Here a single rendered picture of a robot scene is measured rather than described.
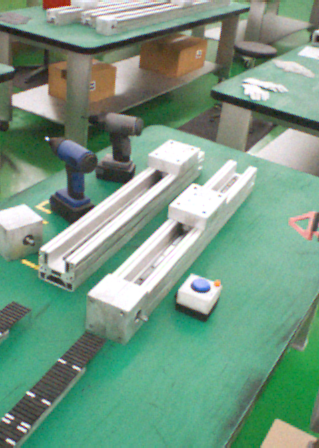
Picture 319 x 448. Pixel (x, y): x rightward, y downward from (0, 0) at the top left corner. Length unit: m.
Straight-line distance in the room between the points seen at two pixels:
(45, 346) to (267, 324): 0.51
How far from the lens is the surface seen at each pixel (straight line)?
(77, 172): 1.58
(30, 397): 1.10
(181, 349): 1.26
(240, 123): 3.01
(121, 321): 1.21
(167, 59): 5.03
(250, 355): 1.29
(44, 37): 3.61
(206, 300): 1.31
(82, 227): 1.46
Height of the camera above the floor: 1.63
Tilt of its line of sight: 31 degrees down
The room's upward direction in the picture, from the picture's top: 8 degrees clockwise
